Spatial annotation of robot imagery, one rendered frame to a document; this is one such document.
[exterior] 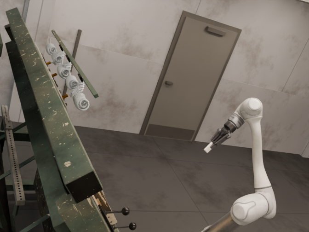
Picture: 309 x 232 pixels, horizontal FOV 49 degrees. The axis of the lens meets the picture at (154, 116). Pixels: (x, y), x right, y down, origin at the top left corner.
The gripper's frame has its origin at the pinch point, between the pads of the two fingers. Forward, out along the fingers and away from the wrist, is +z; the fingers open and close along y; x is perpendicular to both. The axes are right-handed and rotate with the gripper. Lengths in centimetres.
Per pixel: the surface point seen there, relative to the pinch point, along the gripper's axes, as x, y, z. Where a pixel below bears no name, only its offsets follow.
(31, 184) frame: -2, -171, 143
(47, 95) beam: -95, 19, 42
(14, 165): -59, -67, 104
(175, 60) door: 72, -327, -96
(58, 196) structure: -71, 51, 64
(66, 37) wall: -67, -323, 5
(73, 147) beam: -84, 61, 45
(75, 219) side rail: -69, 71, 60
